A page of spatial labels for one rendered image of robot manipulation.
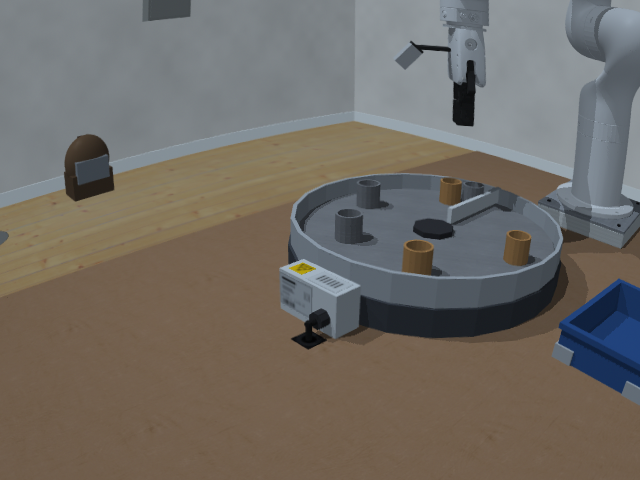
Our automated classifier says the bronze bushing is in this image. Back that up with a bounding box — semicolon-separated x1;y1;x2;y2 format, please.
503;230;531;266
402;240;434;276
439;178;462;206

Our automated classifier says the grey cylinder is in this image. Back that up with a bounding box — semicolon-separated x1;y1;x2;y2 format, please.
462;181;484;202
356;179;380;209
335;208;363;244

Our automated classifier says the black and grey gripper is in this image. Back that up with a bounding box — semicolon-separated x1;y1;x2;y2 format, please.
443;24;486;126

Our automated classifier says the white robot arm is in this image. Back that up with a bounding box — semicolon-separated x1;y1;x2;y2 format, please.
440;0;640;219

